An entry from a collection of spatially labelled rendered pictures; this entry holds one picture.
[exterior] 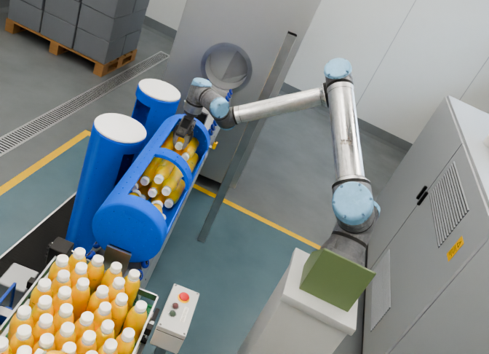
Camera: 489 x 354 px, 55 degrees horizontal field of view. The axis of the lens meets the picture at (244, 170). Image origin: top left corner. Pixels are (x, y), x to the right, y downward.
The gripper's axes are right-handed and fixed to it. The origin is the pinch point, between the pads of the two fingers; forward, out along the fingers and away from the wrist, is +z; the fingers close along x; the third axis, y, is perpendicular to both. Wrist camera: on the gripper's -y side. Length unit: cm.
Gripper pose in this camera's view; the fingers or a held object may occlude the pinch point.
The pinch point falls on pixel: (178, 146)
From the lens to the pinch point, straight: 241.2
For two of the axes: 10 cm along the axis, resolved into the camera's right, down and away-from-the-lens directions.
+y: 1.4, -4.8, 8.6
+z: -3.6, 7.9, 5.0
